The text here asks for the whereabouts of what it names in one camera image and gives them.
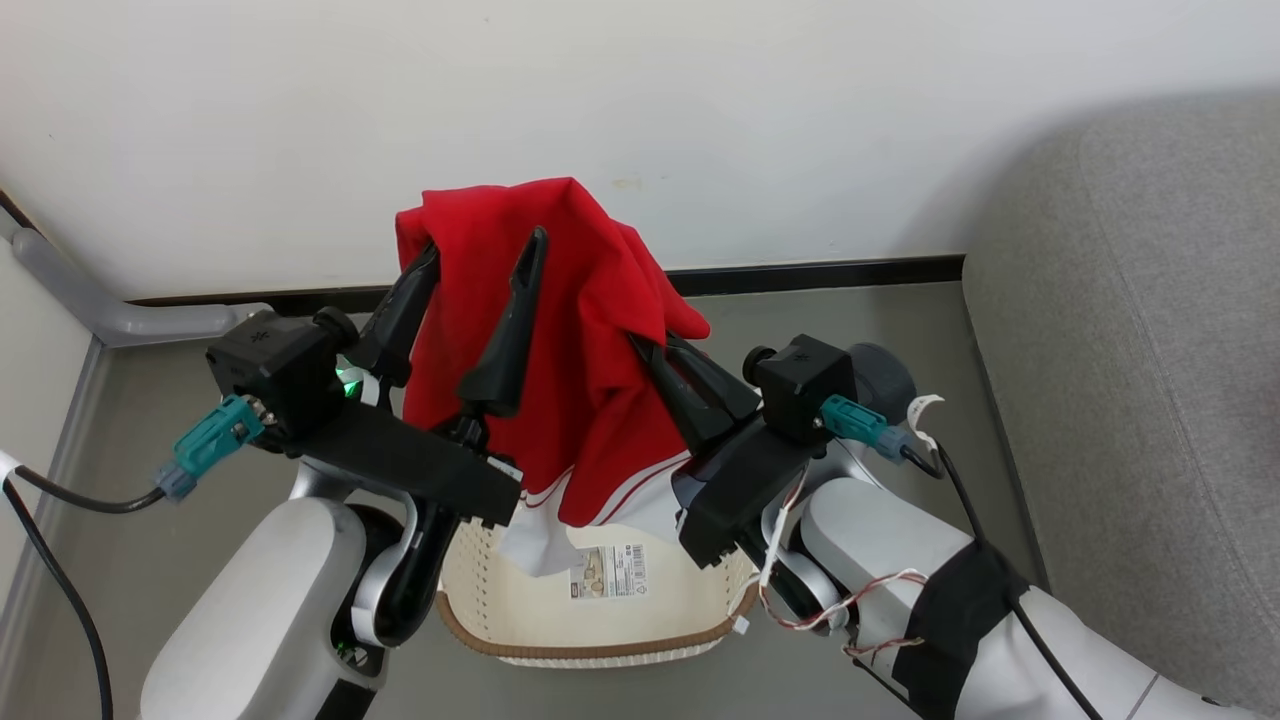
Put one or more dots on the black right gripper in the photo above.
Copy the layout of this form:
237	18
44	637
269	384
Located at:
740	490

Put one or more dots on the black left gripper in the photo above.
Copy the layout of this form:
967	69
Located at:
410	460

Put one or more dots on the red jersey with white stripes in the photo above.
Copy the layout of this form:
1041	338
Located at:
580	330

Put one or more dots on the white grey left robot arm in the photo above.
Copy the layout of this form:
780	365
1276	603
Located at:
260	600

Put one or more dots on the grey fabric sofa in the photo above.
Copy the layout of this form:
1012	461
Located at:
1150	350

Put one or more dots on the black baseboard strip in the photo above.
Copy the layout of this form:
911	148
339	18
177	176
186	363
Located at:
820	274

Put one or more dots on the paper label sticker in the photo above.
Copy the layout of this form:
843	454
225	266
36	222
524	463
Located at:
608	572

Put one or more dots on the cream perforated laundry basket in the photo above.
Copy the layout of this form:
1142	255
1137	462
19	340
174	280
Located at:
520	610

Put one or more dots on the grey partition base strip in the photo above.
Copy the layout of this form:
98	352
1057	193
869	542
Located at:
50	500

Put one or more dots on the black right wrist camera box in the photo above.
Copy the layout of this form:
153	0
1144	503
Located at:
800	385

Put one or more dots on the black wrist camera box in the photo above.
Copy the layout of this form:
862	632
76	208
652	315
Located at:
800	385
275	370

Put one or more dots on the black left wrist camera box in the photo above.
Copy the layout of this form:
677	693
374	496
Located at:
275	370

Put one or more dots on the grey metal bracket leg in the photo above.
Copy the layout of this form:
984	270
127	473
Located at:
130	322

